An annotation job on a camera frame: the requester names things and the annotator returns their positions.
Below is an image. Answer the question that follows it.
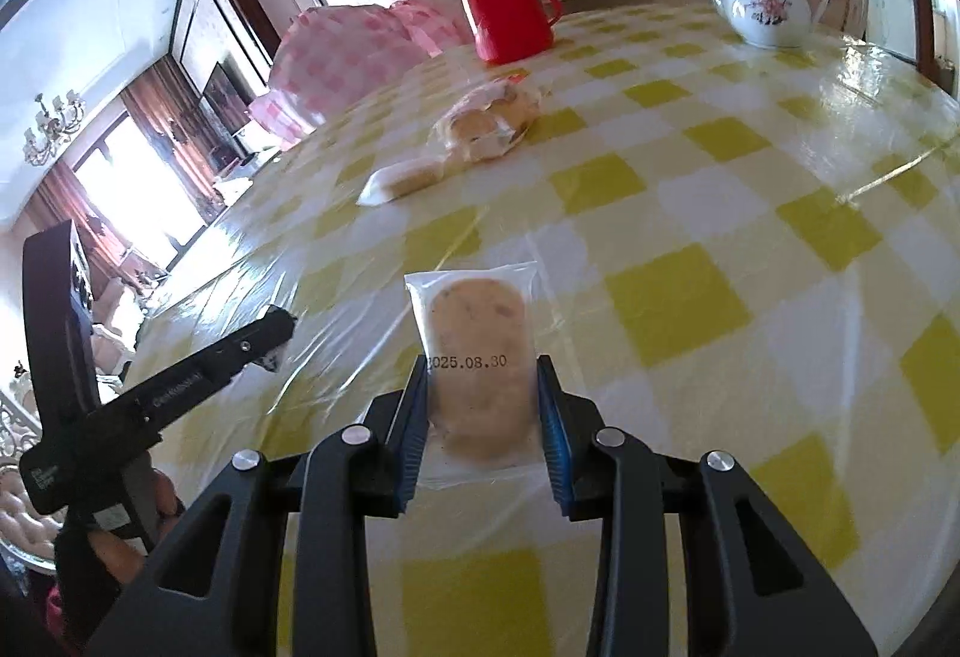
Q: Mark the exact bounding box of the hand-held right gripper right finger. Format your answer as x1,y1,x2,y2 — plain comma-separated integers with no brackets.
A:
534,353,878,657

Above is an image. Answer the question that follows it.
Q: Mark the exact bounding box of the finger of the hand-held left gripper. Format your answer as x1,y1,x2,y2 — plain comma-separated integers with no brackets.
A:
120,306,297,439
21,220,102,439

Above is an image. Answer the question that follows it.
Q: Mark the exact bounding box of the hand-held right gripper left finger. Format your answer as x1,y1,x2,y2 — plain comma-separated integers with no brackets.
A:
86,353,432,657

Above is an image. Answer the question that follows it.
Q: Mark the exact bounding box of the cookie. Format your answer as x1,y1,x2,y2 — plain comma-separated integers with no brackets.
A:
403,261,542,489

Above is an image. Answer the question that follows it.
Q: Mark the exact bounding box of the person's left hand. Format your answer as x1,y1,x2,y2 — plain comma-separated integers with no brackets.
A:
86,468,187,599

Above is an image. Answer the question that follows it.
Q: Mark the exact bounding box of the person's red clothing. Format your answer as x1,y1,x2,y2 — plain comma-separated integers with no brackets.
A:
45,586,83,650

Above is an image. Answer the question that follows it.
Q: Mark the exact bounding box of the crystal chandelier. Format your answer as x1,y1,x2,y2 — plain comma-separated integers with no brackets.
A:
22,91,87,167

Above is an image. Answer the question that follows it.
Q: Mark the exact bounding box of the brown curtain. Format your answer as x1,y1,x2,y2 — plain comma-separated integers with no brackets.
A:
124,57,226,215

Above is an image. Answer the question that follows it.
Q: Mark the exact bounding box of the small cake in clear packet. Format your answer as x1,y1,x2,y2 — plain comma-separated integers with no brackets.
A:
358,158,447,206

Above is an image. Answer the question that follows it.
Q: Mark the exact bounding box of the black television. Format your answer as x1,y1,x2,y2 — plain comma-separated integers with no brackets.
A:
204,61,256,140

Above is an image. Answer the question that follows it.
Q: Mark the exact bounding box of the bun in clear bag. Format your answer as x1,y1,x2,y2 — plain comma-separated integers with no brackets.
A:
427,76,552,163

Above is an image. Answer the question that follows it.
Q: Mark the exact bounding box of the pink checked cloth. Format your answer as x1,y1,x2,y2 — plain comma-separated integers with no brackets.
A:
247,0,473,152

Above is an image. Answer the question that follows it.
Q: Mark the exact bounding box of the red thermos jug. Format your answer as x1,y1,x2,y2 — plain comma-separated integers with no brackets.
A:
450,0,563,65

